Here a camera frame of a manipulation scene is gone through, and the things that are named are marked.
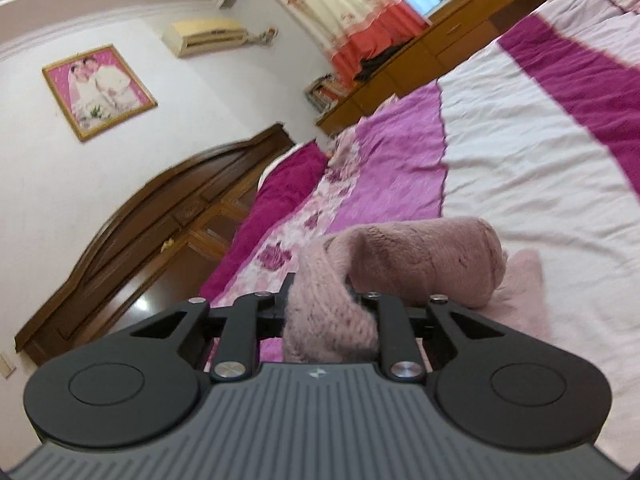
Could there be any pink knit cardigan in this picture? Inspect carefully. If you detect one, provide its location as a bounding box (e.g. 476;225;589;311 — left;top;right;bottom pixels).
282;217;550;363

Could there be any dark wooden headboard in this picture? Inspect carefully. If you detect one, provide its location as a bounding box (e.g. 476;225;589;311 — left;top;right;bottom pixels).
14;122;293;365

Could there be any magenta velvet pillow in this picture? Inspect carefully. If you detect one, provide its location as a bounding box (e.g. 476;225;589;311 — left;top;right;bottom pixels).
198;141;329;307

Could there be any striped pink magenta bedspread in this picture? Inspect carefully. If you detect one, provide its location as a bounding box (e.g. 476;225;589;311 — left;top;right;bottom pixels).
201;0;639;468

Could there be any stack of books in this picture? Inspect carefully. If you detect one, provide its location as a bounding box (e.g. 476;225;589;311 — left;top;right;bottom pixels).
304;74;349;115

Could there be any black item on cabinet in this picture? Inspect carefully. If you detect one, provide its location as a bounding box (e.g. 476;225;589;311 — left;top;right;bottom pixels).
352;42;408;82

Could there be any framed wedding photo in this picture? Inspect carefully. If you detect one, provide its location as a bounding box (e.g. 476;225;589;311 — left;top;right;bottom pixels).
42;44;157;142

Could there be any long wooden drawer cabinet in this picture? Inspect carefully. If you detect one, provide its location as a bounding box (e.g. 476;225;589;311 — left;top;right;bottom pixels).
317;0;546;136

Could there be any cream and orange curtain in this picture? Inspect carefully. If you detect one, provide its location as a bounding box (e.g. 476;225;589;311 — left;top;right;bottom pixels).
277;0;430;88

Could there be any wall air conditioner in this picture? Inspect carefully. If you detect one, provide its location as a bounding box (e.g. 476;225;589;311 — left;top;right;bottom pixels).
162;18;248;58

